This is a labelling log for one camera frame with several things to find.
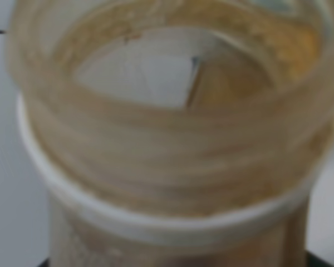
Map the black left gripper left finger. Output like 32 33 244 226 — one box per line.
36 258 50 267

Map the clear plastic drink bottle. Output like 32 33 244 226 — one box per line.
6 1 334 266

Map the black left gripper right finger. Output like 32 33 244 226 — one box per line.
306 251 334 267

